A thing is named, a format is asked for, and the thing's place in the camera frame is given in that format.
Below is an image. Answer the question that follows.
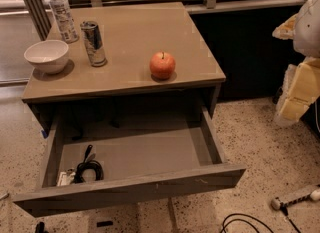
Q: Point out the black coiled cable in drawer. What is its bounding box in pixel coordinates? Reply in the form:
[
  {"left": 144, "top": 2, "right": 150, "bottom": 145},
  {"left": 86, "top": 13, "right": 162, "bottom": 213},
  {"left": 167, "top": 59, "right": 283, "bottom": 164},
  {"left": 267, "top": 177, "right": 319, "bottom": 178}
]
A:
[{"left": 72, "top": 144, "right": 105, "bottom": 184}]

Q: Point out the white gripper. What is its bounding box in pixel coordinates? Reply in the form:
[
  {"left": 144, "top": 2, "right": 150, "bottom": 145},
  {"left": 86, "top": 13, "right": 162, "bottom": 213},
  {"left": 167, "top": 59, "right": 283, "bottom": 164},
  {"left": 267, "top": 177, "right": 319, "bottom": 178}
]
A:
[{"left": 272, "top": 0, "right": 320, "bottom": 127}]

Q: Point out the white adapter in drawer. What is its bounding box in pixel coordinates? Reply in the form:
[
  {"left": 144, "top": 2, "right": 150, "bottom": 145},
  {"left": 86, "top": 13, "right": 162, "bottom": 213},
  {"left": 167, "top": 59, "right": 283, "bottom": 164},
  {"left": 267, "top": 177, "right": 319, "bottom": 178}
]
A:
[{"left": 57, "top": 168, "right": 75, "bottom": 186}]

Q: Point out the brown cabinet with top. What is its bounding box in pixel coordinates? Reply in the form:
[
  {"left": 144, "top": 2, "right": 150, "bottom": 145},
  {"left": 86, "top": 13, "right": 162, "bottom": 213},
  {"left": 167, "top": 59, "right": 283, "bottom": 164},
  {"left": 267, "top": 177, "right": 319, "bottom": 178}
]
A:
[{"left": 22, "top": 2, "right": 225, "bottom": 130}]

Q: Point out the silver drink can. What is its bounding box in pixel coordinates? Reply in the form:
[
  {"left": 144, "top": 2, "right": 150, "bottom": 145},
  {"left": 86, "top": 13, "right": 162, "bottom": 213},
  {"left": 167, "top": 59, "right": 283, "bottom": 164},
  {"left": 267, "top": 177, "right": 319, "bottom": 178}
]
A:
[{"left": 80, "top": 21, "right": 107, "bottom": 67}]

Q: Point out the red apple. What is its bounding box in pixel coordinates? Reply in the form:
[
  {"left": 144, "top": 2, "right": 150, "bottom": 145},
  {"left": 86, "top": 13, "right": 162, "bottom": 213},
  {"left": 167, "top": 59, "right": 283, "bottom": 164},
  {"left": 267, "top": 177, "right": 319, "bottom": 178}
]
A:
[{"left": 149, "top": 52, "right": 176, "bottom": 80}]

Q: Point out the open grey top drawer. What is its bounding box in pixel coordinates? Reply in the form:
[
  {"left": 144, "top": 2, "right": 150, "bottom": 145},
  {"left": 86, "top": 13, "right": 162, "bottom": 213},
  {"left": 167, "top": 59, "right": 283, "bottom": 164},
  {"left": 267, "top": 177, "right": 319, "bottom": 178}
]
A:
[{"left": 13, "top": 108, "right": 245, "bottom": 217}]

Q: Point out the white power strip on floor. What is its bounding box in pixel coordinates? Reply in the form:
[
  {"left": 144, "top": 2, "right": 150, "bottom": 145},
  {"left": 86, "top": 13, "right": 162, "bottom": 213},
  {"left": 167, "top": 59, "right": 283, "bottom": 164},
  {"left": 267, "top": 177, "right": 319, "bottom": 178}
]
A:
[{"left": 271, "top": 185, "right": 320, "bottom": 210}]

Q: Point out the black object at bottom edge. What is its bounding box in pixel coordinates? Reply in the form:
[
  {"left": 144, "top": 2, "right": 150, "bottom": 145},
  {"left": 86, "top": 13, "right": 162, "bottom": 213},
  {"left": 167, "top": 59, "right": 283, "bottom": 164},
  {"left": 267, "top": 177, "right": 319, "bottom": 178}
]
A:
[{"left": 35, "top": 222, "right": 47, "bottom": 233}]

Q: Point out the clear plastic water bottle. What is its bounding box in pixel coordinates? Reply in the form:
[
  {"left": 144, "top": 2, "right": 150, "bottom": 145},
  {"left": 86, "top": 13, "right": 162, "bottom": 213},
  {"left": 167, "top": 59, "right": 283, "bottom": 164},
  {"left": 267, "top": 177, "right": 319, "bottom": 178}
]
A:
[{"left": 49, "top": 0, "right": 79, "bottom": 43}]

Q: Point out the black cable on floor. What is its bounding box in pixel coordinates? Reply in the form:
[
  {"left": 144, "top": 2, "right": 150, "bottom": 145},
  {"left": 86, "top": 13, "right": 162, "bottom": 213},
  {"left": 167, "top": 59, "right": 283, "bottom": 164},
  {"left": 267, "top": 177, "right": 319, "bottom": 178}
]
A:
[{"left": 219, "top": 206, "right": 303, "bottom": 233}]

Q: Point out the white ceramic bowl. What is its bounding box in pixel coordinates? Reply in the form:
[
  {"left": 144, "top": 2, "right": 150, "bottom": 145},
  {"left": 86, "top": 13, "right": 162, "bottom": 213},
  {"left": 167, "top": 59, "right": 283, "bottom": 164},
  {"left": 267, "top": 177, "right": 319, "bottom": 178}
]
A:
[{"left": 24, "top": 40, "right": 69, "bottom": 74}]

